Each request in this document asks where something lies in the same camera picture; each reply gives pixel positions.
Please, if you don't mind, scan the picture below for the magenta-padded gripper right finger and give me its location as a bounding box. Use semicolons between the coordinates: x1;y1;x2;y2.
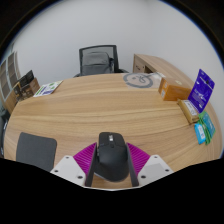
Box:
125;142;175;188

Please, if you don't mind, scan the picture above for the white paper sheet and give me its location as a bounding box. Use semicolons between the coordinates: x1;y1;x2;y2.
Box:
146;71;166;81

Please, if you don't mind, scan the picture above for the black computer mouse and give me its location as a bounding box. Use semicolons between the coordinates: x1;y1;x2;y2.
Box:
94;131;130;183

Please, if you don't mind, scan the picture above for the purple card package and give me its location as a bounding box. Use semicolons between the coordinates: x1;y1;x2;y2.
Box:
187;68;216;114

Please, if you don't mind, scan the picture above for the stack of dark boxes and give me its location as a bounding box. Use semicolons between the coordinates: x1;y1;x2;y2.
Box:
12;69;41;103

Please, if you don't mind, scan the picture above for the wooden side desk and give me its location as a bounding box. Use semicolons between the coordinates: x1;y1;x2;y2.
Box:
132;53;196;88

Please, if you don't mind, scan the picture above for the wooden shelf unit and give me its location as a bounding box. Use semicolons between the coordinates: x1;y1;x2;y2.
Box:
0;51;21;114

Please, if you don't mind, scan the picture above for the green packet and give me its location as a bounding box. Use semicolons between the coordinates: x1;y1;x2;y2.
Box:
198;110;217;145

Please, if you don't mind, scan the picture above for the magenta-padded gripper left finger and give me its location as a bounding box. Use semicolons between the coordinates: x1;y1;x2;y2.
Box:
49;142;98;188

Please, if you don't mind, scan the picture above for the small blue packet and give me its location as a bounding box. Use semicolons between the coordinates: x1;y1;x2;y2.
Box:
194;121;208;145

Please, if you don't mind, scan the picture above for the large black office chair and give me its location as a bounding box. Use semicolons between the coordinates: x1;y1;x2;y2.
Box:
0;109;11;158

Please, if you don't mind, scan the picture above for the small tan box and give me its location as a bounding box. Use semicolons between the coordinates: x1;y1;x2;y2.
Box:
176;98;200;125

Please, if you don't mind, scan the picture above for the white printed leaflet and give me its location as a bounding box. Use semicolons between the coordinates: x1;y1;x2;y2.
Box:
32;79;64;98

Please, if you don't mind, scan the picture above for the dark grey mouse pad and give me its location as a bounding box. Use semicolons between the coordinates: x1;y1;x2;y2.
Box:
15;131;58;173

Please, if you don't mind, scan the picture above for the black mesh office chair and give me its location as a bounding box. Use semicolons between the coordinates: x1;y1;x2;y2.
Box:
73;44;129;78

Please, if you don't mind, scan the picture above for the orange cardboard box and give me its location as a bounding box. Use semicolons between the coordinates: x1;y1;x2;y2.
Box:
157;77;193;102

